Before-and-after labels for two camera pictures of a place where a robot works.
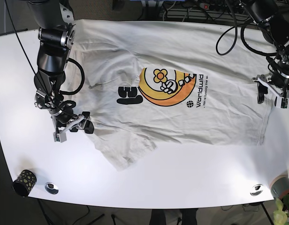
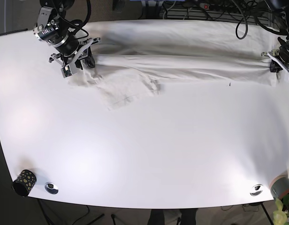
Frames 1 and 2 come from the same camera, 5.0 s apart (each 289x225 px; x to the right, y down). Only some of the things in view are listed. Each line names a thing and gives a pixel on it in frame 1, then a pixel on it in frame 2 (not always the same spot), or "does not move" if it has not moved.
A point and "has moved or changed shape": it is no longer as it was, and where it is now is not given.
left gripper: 266,79 -> 285,57
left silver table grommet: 51,188 does not move
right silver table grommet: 256,190 does not move
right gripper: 76,123 -> 71,53
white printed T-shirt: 148,83 has moved or changed shape
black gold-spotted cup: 24,183 does not move
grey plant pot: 279,184 does not move
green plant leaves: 284,214 does not move
